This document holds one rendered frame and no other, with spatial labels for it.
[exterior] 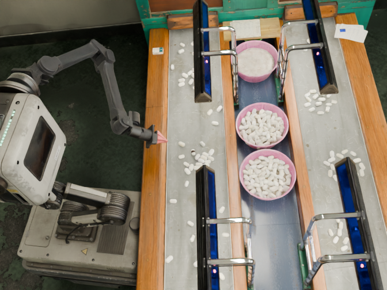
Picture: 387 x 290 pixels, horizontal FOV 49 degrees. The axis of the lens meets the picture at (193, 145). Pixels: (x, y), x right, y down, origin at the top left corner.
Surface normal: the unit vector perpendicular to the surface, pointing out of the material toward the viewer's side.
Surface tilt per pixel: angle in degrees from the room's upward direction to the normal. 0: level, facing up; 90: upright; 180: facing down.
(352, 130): 0
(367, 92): 0
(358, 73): 0
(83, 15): 90
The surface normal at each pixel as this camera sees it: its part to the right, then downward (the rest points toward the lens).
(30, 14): 0.04, 0.86
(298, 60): -0.09, -0.50
